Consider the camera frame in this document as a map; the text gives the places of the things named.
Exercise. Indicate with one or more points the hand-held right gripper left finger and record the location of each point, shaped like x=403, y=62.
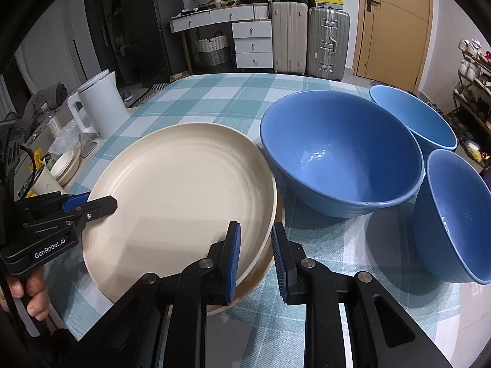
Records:
x=233, y=264

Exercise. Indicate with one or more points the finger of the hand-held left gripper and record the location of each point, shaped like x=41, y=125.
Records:
x=96, y=209
x=75, y=201

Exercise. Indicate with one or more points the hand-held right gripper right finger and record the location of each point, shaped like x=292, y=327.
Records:
x=279, y=264

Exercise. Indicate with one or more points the blue ceramic bowl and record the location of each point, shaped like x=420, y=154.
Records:
x=452, y=218
x=337, y=142
x=416, y=119

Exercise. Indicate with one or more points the stacked small cream bowls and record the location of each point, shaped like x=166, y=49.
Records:
x=67, y=165

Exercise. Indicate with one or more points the person's left hand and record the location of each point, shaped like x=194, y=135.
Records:
x=37, y=295

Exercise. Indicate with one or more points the cream paper cup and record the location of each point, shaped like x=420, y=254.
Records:
x=46, y=182

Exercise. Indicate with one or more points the yellow snack packet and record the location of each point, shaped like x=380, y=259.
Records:
x=39, y=158

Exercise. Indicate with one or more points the clear plastic bag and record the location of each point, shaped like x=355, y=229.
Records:
x=67, y=136

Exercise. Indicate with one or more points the clear plastic bottle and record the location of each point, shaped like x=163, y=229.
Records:
x=53, y=120

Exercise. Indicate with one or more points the white electric kettle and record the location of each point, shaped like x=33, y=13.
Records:
x=103, y=103

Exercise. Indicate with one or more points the grey jacket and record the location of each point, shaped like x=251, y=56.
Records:
x=44, y=101

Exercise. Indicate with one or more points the low cardboard box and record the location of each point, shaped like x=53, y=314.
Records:
x=179, y=77

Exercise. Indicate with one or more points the tall dark cabinet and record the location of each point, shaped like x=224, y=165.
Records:
x=100, y=27

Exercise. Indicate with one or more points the dark grey fridge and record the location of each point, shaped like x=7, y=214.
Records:
x=149, y=27

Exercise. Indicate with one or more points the woven two-tone basket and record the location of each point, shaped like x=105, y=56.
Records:
x=213, y=51

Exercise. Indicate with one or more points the yellow plastic bag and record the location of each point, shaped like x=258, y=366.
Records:
x=475, y=155

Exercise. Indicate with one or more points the silver suitcase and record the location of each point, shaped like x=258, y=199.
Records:
x=328, y=44

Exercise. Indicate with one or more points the beige suitcase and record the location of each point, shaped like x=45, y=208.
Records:
x=289, y=38

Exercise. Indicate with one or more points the white desk with drawers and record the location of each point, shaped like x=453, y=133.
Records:
x=251, y=38

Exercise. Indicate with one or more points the wooden shoe rack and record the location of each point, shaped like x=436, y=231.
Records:
x=460, y=96

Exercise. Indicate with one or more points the yellow and black shoebox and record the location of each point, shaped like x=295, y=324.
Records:
x=326, y=2

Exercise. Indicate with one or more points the wooden door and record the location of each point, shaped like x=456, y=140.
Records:
x=399, y=19

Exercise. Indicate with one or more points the group of assorted shoes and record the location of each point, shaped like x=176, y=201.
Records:
x=472, y=55

